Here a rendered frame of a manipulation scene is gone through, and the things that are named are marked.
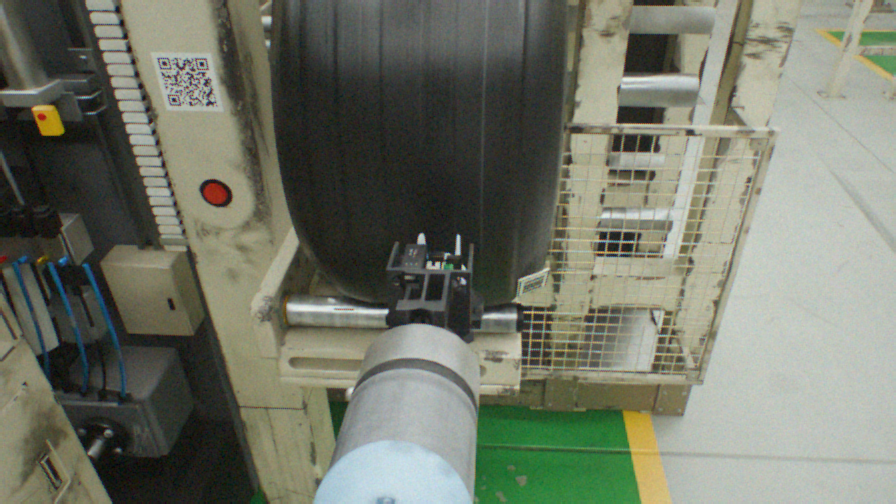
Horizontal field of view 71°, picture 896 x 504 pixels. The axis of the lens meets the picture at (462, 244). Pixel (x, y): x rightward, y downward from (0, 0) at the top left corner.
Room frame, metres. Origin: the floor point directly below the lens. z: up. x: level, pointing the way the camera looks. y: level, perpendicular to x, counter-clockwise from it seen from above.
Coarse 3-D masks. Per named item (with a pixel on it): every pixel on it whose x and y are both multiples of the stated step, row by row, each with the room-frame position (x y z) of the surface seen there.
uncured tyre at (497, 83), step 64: (320, 0) 0.61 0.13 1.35; (384, 0) 0.61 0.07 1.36; (448, 0) 0.61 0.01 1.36; (512, 0) 0.61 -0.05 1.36; (320, 64) 0.58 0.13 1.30; (384, 64) 0.58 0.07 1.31; (448, 64) 0.57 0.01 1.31; (512, 64) 0.58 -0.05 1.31; (320, 128) 0.56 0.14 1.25; (384, 128) 0.56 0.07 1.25; (448, 128) 0.55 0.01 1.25; (512, 128) 0.56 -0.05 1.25; (320, 192) 0.56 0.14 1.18; (384, 192) 0.55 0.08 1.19; (448, 192) 0.55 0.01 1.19; (512, 192) 0.55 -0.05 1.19; (320, 256) 0.58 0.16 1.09; (384, 256) 0.56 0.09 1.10; (512, 256) 0.56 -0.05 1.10
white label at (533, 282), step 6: (546, 270) 0.59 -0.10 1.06; (528, 276) 0.58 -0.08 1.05; (534, 276) 0.59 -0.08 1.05; (540, 276) 0.59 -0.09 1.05; (546, 276) 0.60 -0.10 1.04; (522, 282) 0.58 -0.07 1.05; (528, 282) 0.59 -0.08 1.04; (534, 282) 0.60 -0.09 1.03; (540, 282) 0.61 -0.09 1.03; (546, 282) 0.61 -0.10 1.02; (522, 288) 0.60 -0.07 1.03; (528, 288) 0.60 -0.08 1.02; (534, 288) 0.61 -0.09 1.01; (516, 294) 0.61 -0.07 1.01; (522, 294) 0.61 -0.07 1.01
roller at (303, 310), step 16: (288, 304) 0.70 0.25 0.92; (304, 304) 0.70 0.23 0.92; (320, 304) 0.70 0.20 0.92; (336, 304) 0.70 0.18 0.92; (352, 304) 0.69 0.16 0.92; (368, 304) 0.69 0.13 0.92; (384, 304) 0.69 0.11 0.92; (512, 304) 0.69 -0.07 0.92; (288, 320) 0.69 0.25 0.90; (304, 320) 0.68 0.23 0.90; (320, 320) 0.68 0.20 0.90; (336, 320) 0.68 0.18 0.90; (352, 320) 0.68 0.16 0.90; (368, 320) 0.68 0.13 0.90; (384, 320) 0.68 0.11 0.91; (496, 320) 0.67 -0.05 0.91; (512, 320) 0.67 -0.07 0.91
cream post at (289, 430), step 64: (128, 0) 0.77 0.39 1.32; (192, 0) 0.77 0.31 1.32; (256, 0) 0.88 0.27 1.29; (256, 64) 0.84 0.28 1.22; (192, 128) 0.77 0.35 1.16; (256, 128) 0.79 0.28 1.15; (192, 192) 0.77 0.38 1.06; (256, 192) 0.77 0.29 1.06; (256, 256) 0.77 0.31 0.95; (256, 384) 0.77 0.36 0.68; (256, 448) 0.77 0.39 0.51; (320, 448) 0.80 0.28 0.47
